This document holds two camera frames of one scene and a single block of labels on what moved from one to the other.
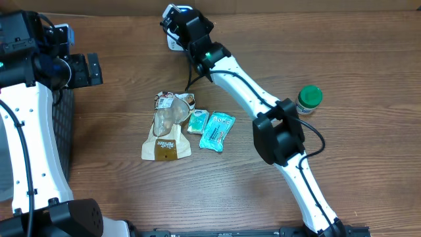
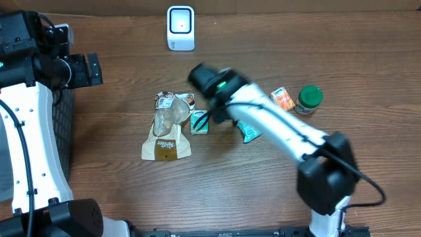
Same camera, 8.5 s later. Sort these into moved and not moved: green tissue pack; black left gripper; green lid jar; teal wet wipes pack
Moved: teal wet wipes pack
Not moved: green lid jar; green tissue pack; black left gripper
